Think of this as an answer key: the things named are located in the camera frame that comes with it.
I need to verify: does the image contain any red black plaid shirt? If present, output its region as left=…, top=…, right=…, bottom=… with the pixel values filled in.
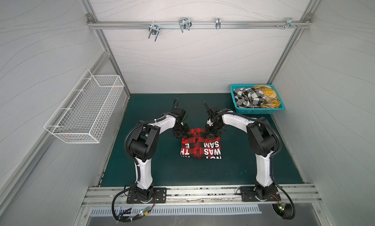
left=180, top=128, right=222, bottom=160

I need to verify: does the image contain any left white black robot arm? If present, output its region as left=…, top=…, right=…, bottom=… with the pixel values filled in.
left=124, top=99, right=189, bottom=201

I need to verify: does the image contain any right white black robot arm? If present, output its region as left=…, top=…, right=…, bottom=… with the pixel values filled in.
left=204, top=102, right=282, bottom=201

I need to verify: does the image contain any teal plastic basket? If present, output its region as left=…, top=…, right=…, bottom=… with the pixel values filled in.
left=230, top=84, right=285, bottom=115

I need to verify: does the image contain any black white checked shirt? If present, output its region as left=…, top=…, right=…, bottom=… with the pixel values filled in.
left=233, top=87, right=265, bottom=108

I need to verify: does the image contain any yellow plaid shirt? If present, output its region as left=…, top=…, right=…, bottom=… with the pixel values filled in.
left=253, top=85, right=281, bottom=108

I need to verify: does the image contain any small metal clamp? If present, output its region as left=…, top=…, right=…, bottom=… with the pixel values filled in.
left=215, top=18, right=221, bottom=30

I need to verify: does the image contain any white vent strip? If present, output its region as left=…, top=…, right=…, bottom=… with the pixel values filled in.
left=90, top=204, right=262, bottom=217

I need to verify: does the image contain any metal U-bolt clamp left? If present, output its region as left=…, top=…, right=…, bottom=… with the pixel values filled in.
left=148, top=24, right=160, bottom=41

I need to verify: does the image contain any metal u-bolt clamp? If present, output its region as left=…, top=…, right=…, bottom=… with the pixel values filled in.
left=148, top=24, right=160, bottom=41
left=178, top=18, right=192, bottom=33

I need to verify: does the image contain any metal U-bolt clamp middle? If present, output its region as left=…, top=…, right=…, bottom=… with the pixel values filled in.
left=178, top=18, right=192, bottom=33

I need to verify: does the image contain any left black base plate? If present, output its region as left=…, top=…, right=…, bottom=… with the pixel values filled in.
left=127, top=187, right=167, bottom=204

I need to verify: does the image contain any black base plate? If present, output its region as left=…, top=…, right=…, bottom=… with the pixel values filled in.
left=127, top=187, right=167, bottom=204
left=239, top=184, right=281, bottom=202

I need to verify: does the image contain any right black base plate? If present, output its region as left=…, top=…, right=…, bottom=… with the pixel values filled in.
left=239, top=184, right=281, bottom=202

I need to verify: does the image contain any white wire basket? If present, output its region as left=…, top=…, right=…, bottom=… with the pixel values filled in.
left=44, top=70, right=124, bottom=144

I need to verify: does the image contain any left base cable bundle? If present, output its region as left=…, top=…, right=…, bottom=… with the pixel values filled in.
left=111, top=184, right=156, bottom=223

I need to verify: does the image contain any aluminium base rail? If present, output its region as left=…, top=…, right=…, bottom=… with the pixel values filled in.
left=82, top=184, right=323, bottom=207

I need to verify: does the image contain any right base cable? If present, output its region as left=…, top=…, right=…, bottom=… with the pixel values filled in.
left=271, top=190, right=296, bottom=220

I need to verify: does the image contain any metal bracket with bolts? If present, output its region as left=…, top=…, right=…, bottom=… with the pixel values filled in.
left=275, top=18, right=302, bottom=30

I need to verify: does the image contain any horizontal aluminium rail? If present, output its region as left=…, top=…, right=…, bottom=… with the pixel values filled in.
left=88, top=21, right=313, bottom=30

